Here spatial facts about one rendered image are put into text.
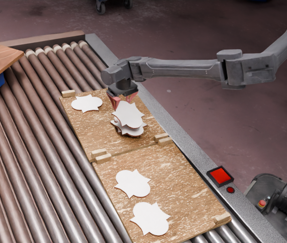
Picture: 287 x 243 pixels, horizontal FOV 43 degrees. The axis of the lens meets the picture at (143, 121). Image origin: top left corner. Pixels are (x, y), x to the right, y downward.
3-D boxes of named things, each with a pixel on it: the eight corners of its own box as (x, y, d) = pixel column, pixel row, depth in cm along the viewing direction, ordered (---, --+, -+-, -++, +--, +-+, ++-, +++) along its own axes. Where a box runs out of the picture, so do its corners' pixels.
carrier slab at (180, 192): (171, 142, 150) (171, 140, 149) (231, 221, 124) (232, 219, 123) (91, 165, 136) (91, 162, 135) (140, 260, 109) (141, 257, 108)
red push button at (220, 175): (220, 169, 142) (221, 167, 141) (230, 181, 139) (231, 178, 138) (208, 174, 140) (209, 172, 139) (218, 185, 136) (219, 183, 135)
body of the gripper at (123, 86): (138, 89, 141) (139, 74, 137) (117, 98, 136) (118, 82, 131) (127, 81, 145) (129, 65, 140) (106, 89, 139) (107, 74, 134)
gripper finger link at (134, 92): (137, 105, 147) (139, 87, 141) (123, 112, 143) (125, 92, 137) (126, 97, 150) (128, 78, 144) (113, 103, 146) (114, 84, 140)
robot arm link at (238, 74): (272, 91, 97) (268, 55, 93) (225, 89, 106) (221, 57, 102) (318, 40, 126) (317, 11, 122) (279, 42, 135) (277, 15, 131)
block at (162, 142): (170, 141, 149) (170, 136, 147) (171, 143, 147) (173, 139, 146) (157, 144, 146) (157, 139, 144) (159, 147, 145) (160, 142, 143)
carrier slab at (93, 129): (129, 86, 177) (129, 83, 176) (169, 141, 150) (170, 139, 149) (59, 99, 163) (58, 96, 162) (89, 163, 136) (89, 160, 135)
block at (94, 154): (105, 152, 139) (105, 147, 138) (106, 155, 138) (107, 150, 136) (90, 155, 137) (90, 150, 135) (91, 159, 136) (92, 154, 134)
